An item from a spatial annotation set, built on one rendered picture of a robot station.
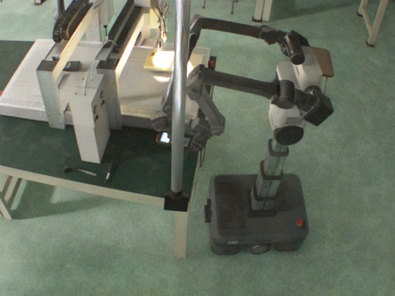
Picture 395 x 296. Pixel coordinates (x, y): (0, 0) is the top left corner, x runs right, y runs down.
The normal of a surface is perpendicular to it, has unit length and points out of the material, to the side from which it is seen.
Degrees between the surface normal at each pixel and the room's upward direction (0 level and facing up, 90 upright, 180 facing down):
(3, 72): 0
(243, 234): 0
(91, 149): 90
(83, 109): 90
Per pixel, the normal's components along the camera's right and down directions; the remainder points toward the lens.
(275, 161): 0.04, 0.77
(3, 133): 0.05, -0.63
